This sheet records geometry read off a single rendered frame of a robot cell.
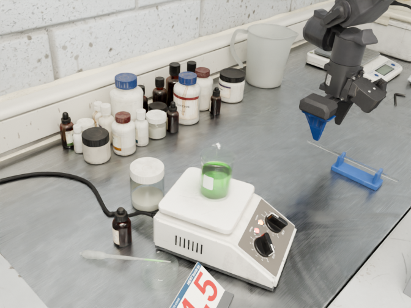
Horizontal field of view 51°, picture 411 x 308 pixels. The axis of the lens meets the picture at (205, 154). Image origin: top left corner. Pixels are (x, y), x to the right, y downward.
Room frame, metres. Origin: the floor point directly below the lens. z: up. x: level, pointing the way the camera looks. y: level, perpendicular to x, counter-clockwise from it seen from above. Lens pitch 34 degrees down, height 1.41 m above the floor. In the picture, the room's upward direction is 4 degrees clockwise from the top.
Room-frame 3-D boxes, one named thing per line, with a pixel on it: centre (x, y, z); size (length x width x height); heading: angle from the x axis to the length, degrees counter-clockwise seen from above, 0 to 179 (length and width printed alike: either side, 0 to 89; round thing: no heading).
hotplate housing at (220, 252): (0.51, -0.03, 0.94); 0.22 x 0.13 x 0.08; 69
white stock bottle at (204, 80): (0.99, 0.02, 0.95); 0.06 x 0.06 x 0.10
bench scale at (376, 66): (1.33, -0.45, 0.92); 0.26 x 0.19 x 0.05; 50
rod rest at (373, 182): (0.73, -0.31, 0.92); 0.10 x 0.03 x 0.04; 51
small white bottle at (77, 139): (0.75, 0.26, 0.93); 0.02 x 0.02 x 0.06
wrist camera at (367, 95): (0.74, -0.29, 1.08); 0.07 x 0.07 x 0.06; 50
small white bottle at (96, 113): (0.83, 0.24, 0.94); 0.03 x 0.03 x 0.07
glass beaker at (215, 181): (0.53, -0.02, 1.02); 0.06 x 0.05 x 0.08; 0
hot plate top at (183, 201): (0.52, -0.01, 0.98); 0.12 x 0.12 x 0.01; 69
